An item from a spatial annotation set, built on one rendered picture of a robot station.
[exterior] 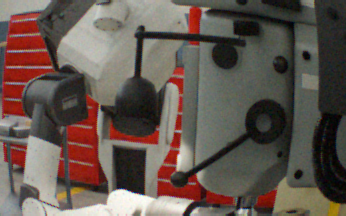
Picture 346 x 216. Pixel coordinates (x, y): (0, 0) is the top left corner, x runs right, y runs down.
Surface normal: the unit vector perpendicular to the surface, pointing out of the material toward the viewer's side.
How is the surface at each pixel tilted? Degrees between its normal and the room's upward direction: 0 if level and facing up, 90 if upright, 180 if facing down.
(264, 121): 90
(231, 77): 90
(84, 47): 58
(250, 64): 90
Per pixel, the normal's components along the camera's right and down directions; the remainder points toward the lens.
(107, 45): -0.11, -0.41
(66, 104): 0.72, 0.07
